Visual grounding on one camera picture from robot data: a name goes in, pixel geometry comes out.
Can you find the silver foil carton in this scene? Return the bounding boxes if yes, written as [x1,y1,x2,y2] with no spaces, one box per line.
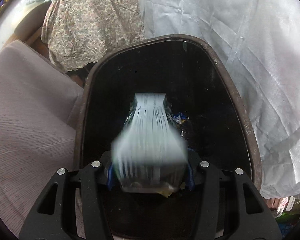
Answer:
[111,93,188,197]

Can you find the blue foil wrapper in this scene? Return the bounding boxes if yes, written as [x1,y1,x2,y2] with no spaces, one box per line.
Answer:
[173,112,189,126]

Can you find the brown trash bin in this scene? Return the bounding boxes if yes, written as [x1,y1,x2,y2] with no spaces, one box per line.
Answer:
[74,35,267,239]

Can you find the white cover cloth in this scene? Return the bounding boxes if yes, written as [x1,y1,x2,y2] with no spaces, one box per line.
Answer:
[139,0,300,198]

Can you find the brown pot with white lid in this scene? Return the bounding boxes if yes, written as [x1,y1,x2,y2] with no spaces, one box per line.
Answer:
[14,1,51,41]

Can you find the floral paisley cloth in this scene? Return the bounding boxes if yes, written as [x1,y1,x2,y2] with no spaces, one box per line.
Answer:
[41,0,145,73]

